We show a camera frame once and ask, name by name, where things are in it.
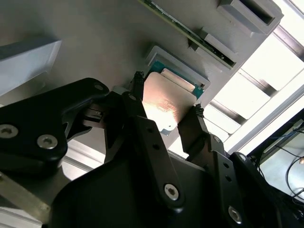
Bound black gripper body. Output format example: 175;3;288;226
48;152;228;228

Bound silver CPU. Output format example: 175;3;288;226
142;60;206;137

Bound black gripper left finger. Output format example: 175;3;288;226
0;70;188;216

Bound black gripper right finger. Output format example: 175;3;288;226
178;103;288;228

